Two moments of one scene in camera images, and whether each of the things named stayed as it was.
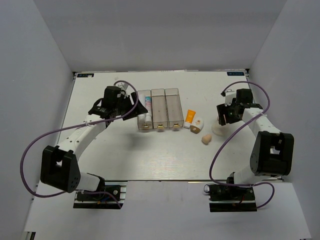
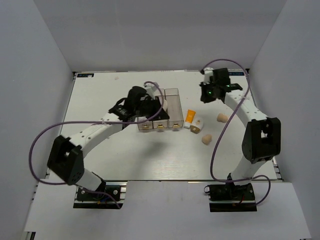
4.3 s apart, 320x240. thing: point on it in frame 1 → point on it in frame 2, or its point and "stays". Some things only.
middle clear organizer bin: x=159 y=114 stays
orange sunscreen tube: x=189 y=118 stays
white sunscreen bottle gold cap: x=196 y=125 stays
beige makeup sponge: x=206 y=139 stays
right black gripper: x=222 y=110 → x=204 y=98
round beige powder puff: x=221 y=130 → x=165 y=105
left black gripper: x=139 y=109 → x=155 y=103
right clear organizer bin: x=175 y=115 stays
